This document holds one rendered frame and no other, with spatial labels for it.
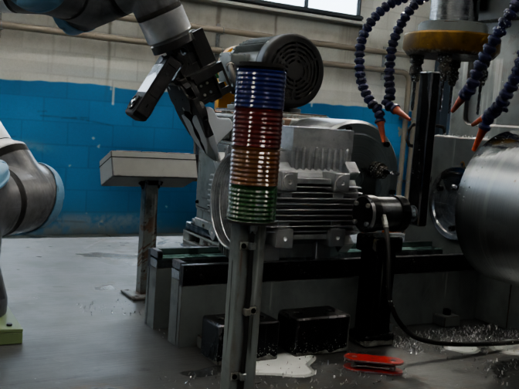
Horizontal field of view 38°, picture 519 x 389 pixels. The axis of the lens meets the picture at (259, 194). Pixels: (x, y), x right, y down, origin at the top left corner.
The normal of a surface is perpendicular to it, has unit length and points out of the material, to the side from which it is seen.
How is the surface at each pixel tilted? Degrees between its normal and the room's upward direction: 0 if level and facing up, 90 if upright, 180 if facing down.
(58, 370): 0
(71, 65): 90
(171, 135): 90
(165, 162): 69
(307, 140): 90
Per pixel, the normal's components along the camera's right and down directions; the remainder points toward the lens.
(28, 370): 0.07, -0.99
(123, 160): 0.49, -0.25
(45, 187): 0.90, -0.33
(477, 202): -0.85, -0.11
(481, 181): -0.79, -0.36
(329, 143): 0.49, 0.12
